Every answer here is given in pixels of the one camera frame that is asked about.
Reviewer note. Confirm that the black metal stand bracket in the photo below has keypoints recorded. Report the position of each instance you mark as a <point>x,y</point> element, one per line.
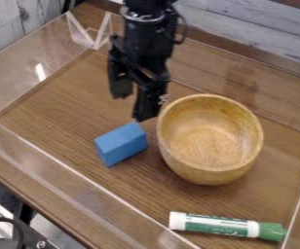
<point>34,239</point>

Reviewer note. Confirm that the brown wooden bowl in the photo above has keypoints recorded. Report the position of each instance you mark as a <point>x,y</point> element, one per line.
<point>210,138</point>

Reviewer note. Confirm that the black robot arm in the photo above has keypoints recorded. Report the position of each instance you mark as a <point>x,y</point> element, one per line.
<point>142,76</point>

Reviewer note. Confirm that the green white marker pen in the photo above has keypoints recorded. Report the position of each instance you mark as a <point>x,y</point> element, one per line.
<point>226,226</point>

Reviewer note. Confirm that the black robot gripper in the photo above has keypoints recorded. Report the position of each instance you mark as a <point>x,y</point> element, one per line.
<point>143,49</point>

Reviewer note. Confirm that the clear acrylic tray wall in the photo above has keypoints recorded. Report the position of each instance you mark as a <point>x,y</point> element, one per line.
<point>57,107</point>

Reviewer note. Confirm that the blue foam block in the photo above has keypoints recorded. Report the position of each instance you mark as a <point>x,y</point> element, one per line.
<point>121,143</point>

